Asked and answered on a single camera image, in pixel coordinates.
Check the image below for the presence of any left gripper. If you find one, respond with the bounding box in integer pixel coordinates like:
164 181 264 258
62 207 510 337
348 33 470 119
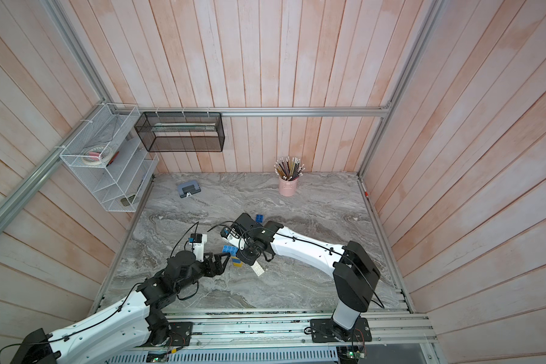
175 252 231 294

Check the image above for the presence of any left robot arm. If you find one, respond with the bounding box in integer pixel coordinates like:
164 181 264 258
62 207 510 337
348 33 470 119
12 250 231 363

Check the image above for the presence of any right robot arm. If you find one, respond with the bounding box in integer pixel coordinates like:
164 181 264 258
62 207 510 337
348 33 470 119
221 213 381 332

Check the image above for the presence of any white lego plate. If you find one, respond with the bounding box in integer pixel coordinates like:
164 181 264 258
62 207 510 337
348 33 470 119
251 262 265 277

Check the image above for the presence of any pink pencil cup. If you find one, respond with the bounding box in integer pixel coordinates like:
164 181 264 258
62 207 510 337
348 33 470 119
278 177 298 197

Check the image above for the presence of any bundle of pencils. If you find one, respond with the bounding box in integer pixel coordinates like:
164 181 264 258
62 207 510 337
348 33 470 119
275 156 305 181

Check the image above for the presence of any blue grey stapler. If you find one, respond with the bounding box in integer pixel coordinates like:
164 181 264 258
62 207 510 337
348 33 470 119
177 180 201 199

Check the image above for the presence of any black mesh basket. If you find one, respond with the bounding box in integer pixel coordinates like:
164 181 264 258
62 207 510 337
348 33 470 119
134 111 225 153

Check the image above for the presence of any tape roll on shelf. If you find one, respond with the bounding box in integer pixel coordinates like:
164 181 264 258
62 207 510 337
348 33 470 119
80 145 112 166

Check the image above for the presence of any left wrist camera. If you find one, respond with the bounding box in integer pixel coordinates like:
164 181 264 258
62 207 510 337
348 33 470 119
189 233 208 262

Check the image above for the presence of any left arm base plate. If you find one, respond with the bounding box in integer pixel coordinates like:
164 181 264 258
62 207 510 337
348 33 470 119
148 322 194 347

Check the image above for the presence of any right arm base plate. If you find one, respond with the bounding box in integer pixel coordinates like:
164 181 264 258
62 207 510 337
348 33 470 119
304 317 372 344

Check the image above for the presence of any white wire shelf rack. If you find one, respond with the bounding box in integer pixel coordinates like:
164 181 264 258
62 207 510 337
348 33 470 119
60 103 159 212

